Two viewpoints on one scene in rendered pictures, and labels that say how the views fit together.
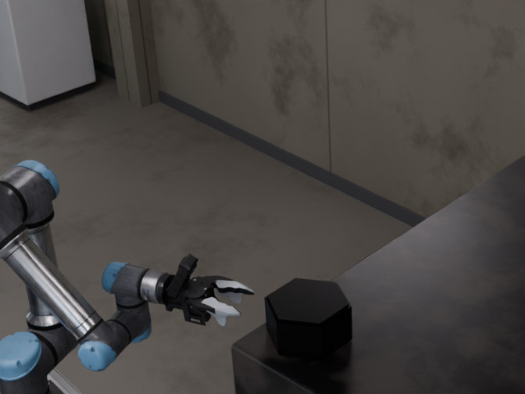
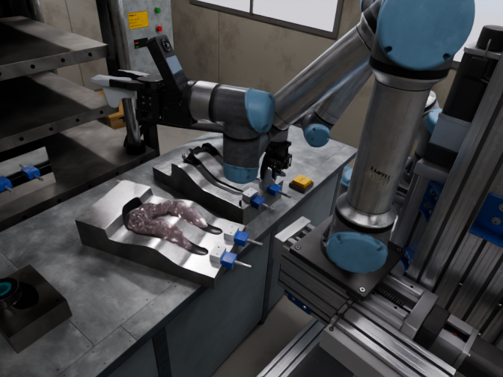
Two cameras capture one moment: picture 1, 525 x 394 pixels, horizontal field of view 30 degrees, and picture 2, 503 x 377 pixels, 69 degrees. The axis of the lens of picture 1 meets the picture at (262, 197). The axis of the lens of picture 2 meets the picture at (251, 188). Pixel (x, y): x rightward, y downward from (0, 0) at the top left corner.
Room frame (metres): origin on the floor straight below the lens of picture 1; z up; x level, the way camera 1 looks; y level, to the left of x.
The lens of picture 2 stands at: (2.56, 0.22, 1.71)
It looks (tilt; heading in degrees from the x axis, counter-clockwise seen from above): 35 degrees down; 169
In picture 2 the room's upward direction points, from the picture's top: 4 degrees clockwise
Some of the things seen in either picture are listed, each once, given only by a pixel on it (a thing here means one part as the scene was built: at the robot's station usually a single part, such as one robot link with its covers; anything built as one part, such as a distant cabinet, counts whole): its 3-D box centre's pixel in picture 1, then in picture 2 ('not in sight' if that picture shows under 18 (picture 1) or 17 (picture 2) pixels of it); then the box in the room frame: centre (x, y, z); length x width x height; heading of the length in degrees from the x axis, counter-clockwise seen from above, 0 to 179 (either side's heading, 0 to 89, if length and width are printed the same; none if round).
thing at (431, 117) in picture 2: not in sight; (440, 134); (1.61, 1.02, 1.20); 0.13 x 0.12 x 0.14; 173
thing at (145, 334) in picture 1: (130, 320); (243, 150); (1.90, 0.33, 1.33); 0.11 x 0.08 x 0.11; 153
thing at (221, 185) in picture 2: not in sight; (217, 166); (1.29, 0.33, 0.92); 0.35 x 0.16 x 0.09; 43
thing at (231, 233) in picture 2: not in sight; (244, 239); (1.66, 0.39, 0.85); 0.13 x 0.05 x 0.05; 60
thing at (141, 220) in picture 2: not in sight; (165, 218); (1.57, 0.13, 0.90); 0.26 x 0.18 x 0.08; 60
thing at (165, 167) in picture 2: not in sight; (215, 174); (1.27, 0.32, 0.87); 0.50 x 0.26 x 0.14; 43
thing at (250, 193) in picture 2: not in sight; (260, 203); (1.51, 0.46, 0.89); 0.13 x 0.05 x 0.05; 43
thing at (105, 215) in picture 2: not in sight; (164, 228); (1.58, 0.12, 0.85); 0.50 x 0.26 x 0.11; 60
